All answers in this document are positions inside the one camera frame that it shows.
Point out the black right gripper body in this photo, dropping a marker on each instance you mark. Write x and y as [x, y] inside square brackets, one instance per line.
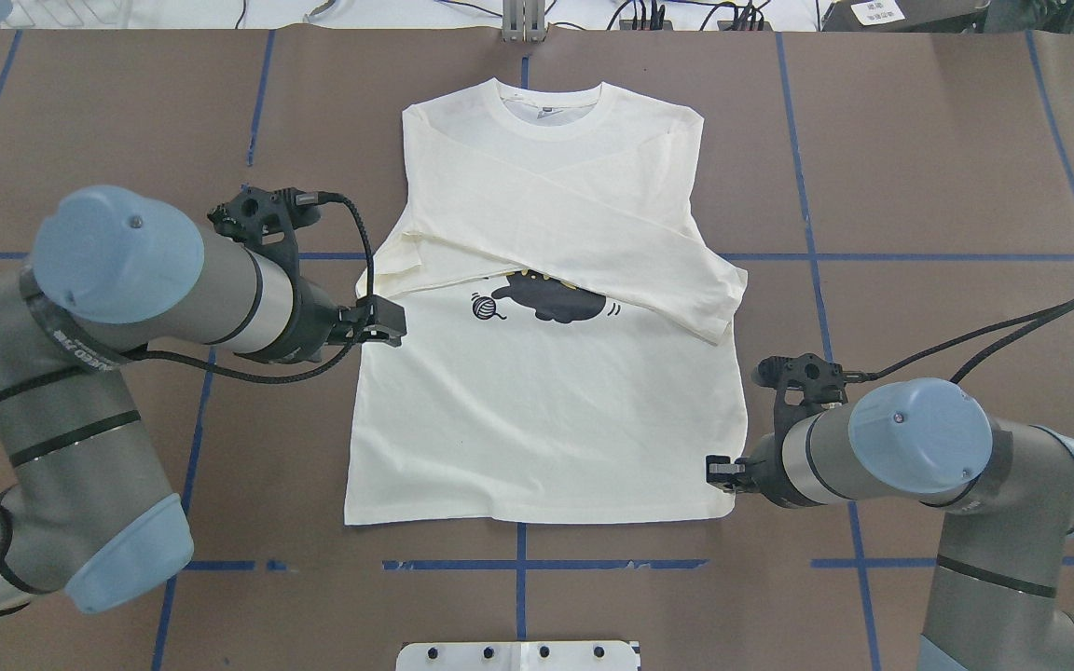
[764, 466]

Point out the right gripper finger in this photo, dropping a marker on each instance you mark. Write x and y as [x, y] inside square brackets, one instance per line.
[719, 463]
[727, 482]

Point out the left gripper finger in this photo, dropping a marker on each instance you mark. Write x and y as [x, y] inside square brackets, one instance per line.
[378, 311]
[377, 335]

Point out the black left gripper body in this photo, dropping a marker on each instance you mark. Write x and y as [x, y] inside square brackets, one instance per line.
[314, 321]

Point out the cream long-sleeve Twinkle shirt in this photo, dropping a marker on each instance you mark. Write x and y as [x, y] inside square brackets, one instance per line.
[570, 354]

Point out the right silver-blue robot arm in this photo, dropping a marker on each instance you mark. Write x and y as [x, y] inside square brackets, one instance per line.
[1005, 490]

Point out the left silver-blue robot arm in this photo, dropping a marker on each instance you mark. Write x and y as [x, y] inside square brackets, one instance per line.
[116, 278]

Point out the black power adapter box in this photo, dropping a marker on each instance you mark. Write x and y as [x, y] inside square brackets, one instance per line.
[925, 17]

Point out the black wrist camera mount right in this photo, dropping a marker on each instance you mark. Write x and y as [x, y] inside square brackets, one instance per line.
[804, 386]

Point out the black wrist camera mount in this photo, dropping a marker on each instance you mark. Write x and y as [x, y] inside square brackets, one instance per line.
[804, 386]
[265, 222]

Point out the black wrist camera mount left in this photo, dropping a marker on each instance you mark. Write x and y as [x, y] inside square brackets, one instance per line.
[265, 222]

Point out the white camera post with base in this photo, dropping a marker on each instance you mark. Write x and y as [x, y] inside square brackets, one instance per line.
[521, 655]

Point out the aluminium frame post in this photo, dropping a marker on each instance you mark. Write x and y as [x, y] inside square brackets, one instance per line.
[525, 21]

